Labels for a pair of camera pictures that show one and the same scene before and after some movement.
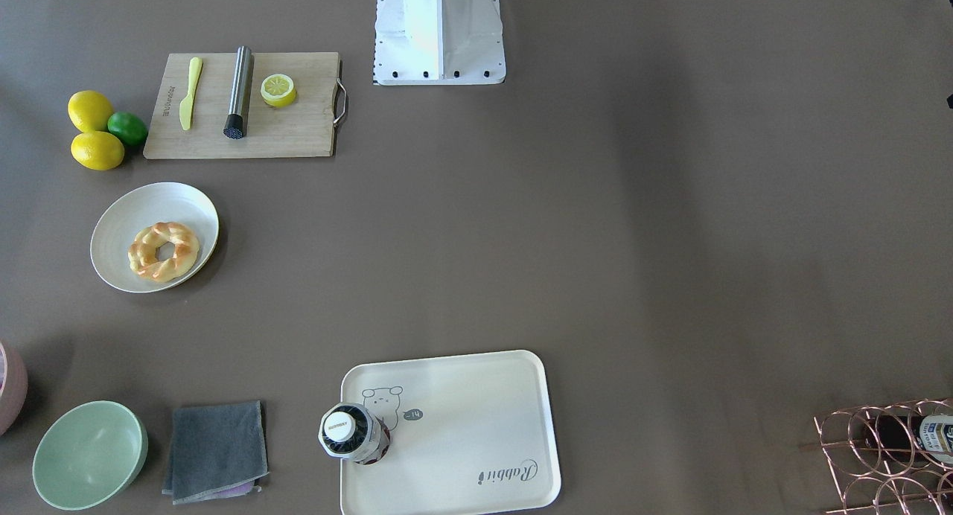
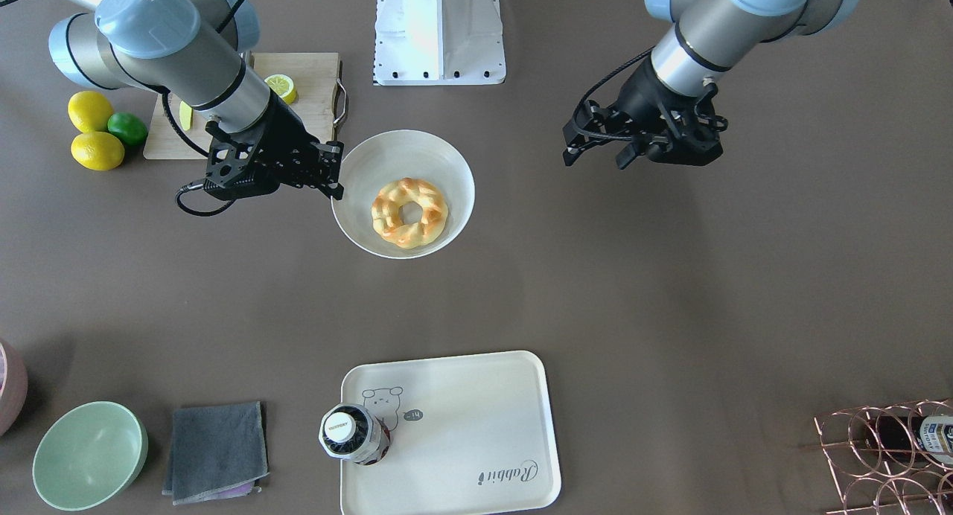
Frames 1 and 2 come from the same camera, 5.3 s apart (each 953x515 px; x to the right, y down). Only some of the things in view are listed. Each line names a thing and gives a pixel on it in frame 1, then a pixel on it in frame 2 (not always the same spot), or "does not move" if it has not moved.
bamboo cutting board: (304, 128) does not move
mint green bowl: (88, 455) does not move
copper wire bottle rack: (890, 460) does not move
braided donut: (142, 252) → (386, 219)
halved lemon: (278, 90) does not move
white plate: (136, 210) → (378, 158)
